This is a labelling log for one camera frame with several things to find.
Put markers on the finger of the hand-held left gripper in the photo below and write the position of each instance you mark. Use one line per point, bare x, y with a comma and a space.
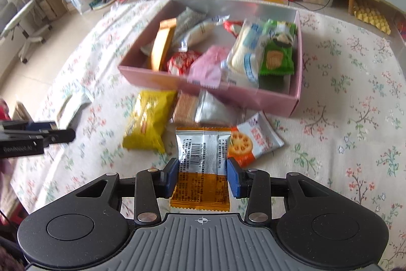
60, 135
39, 126

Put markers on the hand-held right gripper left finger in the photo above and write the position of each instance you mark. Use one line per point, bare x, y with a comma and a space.
171, 177

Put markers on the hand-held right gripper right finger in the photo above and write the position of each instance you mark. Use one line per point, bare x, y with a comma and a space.
234, 177

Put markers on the white pale yellow snack packet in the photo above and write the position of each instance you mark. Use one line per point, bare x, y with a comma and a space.
74, 106

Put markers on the orange silver snack packet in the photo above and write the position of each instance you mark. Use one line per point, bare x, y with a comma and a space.
199, 150

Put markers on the pink cardboard box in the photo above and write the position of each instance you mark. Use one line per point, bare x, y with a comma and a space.
253, 99

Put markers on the pink snack packet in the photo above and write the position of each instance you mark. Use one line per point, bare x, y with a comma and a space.
207, 66

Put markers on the white blue rice cracker packet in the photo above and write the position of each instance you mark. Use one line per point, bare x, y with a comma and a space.
247, 58

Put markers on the gold bar snack packet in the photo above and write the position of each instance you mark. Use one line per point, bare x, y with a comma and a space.
161, 45

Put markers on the small red white snack packet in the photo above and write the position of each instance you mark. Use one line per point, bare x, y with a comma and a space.
233, 28

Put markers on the white orange cracker packet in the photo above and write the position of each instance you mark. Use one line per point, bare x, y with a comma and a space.
250, 140

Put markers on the plain silver snack packet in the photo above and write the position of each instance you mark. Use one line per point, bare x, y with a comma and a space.
215, 109

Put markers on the clear brown wafer packet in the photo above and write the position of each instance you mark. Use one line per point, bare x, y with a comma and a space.
185, 107

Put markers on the grey office chair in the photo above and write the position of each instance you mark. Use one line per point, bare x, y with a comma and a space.
22, 23

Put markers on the green chip packet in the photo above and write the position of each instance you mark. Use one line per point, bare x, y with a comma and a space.
276, 60

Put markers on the floral tablecloth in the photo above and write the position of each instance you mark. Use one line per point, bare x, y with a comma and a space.
349, 99

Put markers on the clear white bun packet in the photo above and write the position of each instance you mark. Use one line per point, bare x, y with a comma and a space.
203, 31

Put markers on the green white cracker packet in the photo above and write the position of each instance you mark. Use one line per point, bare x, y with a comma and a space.
282, 29

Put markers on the silver grey snack packet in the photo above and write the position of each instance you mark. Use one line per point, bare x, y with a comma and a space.
188, 21

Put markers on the yellow egg tray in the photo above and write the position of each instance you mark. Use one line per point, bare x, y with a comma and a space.
372, 17

